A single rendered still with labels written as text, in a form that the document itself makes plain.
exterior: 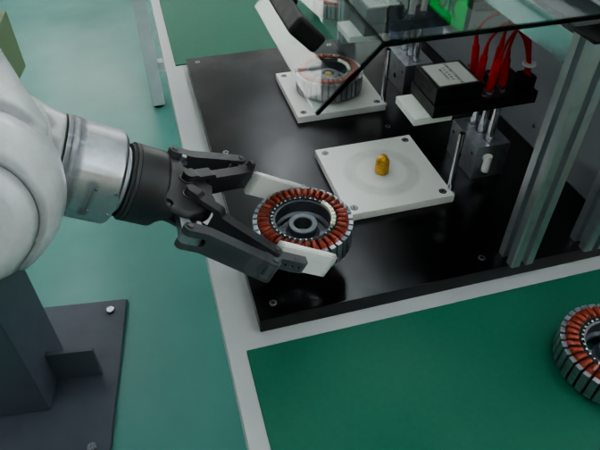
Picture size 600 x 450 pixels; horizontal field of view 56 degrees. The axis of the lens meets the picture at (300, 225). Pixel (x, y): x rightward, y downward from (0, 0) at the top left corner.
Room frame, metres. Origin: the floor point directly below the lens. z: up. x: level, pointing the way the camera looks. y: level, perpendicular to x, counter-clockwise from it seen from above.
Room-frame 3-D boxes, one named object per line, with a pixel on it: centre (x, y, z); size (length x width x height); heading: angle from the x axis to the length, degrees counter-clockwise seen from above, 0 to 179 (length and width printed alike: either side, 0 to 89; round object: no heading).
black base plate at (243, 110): (0.75, -0.10, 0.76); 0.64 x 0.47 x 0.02; 16
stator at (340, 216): (0.46, 0.00, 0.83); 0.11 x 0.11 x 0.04
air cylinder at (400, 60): (0.90, -0.19, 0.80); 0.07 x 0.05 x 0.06; 16
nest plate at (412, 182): (0.63, -0.11, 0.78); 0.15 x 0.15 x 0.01; 16
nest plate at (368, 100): (0.86, -0.05, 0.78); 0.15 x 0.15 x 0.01; 16
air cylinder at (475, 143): (0.67, -0.25, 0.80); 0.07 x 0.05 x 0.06; 16
